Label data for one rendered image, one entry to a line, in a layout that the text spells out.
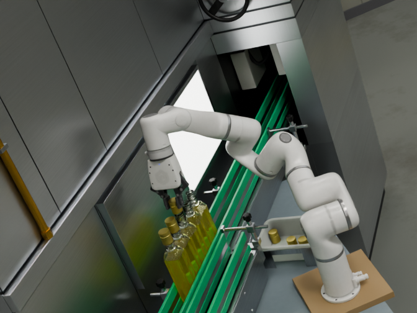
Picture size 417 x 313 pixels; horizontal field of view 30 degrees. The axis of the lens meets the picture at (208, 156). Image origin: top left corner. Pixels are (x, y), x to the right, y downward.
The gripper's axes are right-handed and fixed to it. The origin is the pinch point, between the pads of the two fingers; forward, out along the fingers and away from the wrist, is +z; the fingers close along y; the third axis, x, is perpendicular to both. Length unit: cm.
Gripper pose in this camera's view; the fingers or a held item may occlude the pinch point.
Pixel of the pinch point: (173, 202)
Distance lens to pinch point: 245.5
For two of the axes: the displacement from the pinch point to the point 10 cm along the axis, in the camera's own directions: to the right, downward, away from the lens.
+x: 3.9, -3.2, 8.6
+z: 2.4, 9.4, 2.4
